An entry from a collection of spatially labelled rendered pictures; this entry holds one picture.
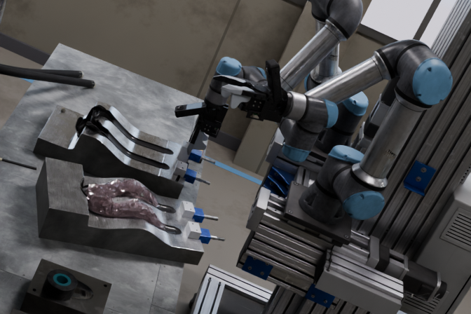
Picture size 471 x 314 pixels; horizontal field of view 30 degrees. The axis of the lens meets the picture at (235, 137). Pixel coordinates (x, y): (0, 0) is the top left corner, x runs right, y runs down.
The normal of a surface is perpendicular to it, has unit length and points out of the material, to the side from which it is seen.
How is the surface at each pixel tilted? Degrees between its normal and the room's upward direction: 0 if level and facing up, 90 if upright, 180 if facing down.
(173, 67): 90
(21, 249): 0
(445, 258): 90
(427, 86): 82
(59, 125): 0
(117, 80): 0
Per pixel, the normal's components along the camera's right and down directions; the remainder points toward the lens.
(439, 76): 0.30, 0.44
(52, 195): 0.38, -0.82
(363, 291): -0.15, 0.41
